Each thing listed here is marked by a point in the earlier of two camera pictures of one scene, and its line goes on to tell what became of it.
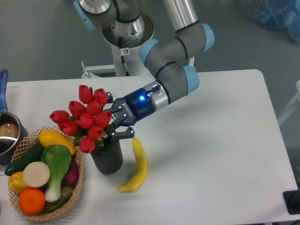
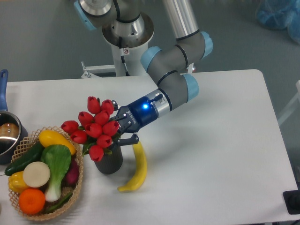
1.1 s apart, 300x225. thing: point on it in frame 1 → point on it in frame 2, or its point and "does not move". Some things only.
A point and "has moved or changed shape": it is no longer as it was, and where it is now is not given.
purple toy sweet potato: x=71 y=178 does not move
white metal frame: x=294 y=105 does not move
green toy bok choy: x=58 y=158 does not move
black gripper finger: x=109 y=97 → x=115 y=105
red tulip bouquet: x=87 y=121 has moved or changed shape
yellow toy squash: x=48 y=138 does not move
